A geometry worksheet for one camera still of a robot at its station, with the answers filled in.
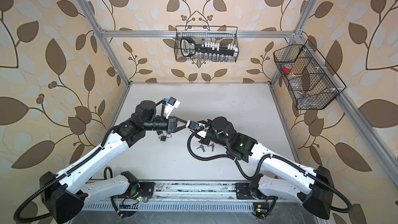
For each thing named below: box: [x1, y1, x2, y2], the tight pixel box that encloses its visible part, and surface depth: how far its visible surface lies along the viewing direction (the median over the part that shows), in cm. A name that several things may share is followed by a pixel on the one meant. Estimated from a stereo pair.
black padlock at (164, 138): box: [160, 133, 173, 142], surface depth 93 cm
